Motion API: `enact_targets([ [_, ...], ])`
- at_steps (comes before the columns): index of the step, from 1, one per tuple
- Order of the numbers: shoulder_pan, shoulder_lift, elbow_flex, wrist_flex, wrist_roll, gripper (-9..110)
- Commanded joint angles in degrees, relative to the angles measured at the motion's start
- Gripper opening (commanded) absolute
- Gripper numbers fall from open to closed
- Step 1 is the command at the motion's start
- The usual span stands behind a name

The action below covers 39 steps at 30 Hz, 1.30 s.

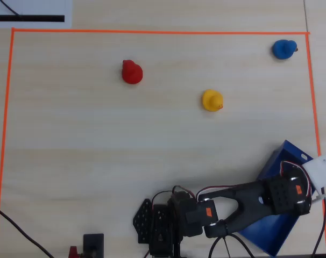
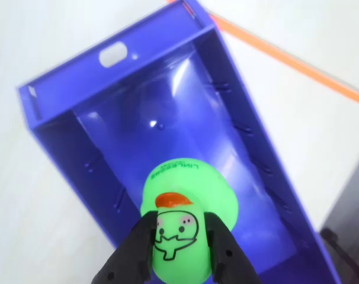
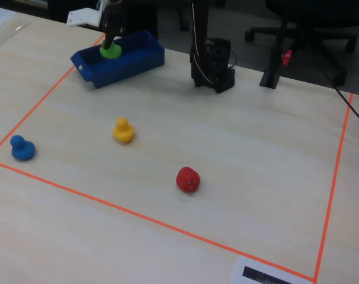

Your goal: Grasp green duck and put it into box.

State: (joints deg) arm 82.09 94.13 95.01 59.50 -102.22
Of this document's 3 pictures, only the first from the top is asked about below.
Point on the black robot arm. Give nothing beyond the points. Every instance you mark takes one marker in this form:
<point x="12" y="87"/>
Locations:
<point x="249" y="196"/>

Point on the blue plastic box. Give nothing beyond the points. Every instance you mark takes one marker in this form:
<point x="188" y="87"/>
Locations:
<point x="270" y="236"/>

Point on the yellow rubber duck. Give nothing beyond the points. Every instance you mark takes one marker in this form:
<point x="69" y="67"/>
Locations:
<point x="212" y="100"/>

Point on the blue rubber duck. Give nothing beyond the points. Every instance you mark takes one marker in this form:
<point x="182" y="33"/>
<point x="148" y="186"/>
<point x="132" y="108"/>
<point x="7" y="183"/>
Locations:
<point x="282" y="49"/>

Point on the red rubber duck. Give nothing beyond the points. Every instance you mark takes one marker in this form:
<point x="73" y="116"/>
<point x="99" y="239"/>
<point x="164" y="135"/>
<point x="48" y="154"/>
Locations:
<point x="132" y="72"/>

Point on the orange tape strip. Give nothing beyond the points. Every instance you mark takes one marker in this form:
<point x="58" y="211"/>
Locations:
<point x="6" y="107"/>
<point x="312" y="80"/>
<point x="152" y="32"/>

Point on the white paper with black bar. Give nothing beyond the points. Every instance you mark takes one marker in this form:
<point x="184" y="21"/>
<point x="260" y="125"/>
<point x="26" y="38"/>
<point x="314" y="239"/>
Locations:
<point x="44" y="8"/>

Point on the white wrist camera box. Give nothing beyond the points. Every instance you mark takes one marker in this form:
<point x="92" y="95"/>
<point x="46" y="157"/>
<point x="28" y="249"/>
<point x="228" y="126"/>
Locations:
<point x="323" y="172"/>

